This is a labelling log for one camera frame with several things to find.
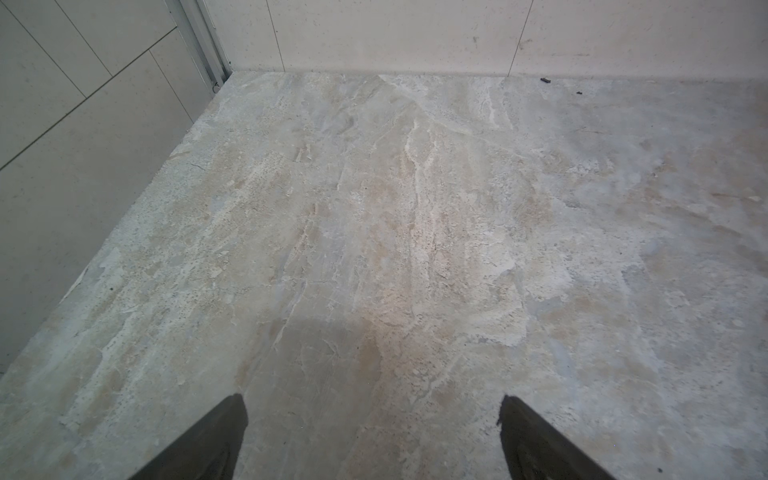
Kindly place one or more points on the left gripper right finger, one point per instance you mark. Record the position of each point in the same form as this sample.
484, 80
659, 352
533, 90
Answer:
534, 449

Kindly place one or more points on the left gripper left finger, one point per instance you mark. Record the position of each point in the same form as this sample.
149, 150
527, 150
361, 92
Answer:
207, 450

